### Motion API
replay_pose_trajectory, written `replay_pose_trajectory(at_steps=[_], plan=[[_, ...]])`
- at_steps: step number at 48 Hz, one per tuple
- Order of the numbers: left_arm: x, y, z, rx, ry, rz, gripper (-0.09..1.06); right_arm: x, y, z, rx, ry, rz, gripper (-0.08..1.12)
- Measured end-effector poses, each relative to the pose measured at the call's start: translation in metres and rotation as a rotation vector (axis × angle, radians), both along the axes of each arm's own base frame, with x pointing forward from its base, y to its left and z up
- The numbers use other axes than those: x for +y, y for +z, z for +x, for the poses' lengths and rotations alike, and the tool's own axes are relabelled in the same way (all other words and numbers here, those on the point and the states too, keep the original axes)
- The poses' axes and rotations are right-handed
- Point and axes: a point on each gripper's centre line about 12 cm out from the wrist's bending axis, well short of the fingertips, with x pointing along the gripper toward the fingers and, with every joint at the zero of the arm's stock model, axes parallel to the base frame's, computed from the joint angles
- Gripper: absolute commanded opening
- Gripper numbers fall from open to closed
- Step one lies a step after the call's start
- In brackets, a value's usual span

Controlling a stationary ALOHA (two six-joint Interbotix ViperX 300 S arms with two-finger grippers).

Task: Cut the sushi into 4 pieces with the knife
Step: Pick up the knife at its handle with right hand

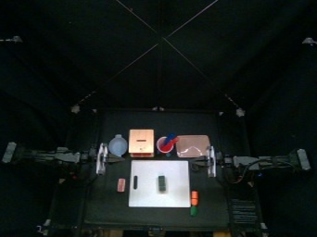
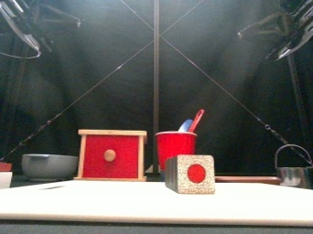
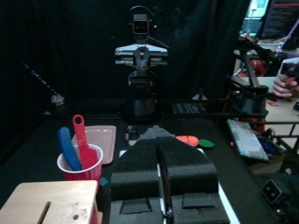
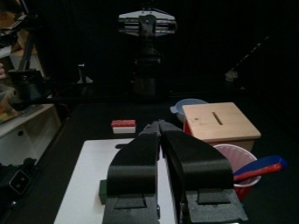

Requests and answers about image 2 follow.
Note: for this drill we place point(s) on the pink tray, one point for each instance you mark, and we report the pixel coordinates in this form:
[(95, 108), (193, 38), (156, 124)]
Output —
[(249, 180)]

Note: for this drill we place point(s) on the white cutting board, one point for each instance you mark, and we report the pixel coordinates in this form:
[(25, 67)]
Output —
[(122, 201)]

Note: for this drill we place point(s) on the vertical metal frame pole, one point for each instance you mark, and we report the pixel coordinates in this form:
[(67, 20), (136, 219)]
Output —
[(156, 76)]

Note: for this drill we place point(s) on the wooden box with red front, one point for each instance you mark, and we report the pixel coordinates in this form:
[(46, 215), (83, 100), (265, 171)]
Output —
[(110, 155)]

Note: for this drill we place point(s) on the grey bowl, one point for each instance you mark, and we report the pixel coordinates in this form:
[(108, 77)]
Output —
[(47, 166)]

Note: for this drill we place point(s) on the red plastic cup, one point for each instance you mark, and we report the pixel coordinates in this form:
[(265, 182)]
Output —
[(176, 146)]

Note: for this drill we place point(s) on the toy sushi roll block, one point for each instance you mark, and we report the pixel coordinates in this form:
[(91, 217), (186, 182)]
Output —
[(196, 174)]

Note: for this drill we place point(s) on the small red and white block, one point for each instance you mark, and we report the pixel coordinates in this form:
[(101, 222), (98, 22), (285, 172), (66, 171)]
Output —
[(5, 175)]

